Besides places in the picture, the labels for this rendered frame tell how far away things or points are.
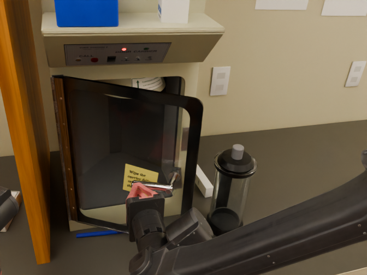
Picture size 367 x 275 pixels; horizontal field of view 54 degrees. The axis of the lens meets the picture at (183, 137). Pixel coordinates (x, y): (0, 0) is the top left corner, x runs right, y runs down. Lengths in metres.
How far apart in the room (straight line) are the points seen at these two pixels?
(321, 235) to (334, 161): 1.05
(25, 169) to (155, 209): 0.28
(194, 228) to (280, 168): 0.80
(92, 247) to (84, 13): 0.59
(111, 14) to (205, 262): 0.42
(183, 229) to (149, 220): 0.09
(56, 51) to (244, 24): 0.81
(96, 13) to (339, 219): 0.47
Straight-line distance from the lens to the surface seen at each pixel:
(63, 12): 0.64
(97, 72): 0.79
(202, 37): 0.69
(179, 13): 0.69
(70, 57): 0.71
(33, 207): 0.85
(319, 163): 1.42
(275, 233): 0.44
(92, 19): 0.64
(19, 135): 0.74
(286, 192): 1.23
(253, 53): 1.40
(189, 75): 0.83
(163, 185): 0.74
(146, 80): 0.84
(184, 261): 0.51
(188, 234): 0.57
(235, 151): 0.88
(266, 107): 1.54
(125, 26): 0.65
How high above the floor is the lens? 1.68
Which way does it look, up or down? 32 degrees down
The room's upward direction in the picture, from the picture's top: 5 degrees clockwise
